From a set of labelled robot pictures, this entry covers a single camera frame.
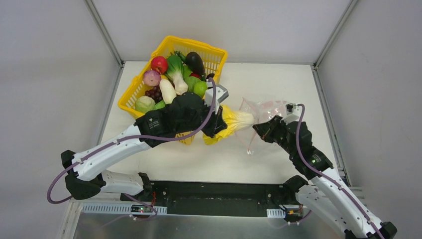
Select white radish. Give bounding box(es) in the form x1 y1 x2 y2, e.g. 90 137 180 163
159 79 177 104

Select purple onion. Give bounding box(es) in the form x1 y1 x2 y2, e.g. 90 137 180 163
142 70 161 87

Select red apple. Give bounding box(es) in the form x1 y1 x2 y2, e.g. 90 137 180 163
150 56 168 74

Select clear zip top bag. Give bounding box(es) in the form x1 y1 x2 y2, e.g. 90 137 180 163
234 97 289 156

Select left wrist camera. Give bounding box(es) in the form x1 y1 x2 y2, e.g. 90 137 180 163
204 85 229 109

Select dark purple grapes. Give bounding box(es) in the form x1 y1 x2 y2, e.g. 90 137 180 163
144 86 163 103

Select aluminium frame rail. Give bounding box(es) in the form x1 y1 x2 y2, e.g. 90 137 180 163
63 181 339 239

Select green cucumber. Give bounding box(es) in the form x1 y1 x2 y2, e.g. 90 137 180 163
153 100 166 110

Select green apple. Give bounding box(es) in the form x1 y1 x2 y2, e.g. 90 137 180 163
193 81 208 99

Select green white bok choy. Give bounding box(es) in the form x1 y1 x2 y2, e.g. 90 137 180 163
165 55 188 95

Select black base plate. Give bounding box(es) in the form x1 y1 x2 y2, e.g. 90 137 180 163
135 180 300 217

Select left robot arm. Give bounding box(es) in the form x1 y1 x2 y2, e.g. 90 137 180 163
61 88 228 201

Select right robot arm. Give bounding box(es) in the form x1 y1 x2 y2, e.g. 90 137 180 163
253 116 398 239

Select yellow plastic basket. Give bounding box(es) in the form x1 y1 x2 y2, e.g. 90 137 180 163
115 36 228 147

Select dark purple eggplant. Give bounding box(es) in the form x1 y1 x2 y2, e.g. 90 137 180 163
185 52 205 75

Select pale green cabbage head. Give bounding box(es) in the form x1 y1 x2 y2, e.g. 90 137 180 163
135 96 155 113

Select yellow napa cabbage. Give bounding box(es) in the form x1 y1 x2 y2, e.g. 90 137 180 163
203 105 255 145

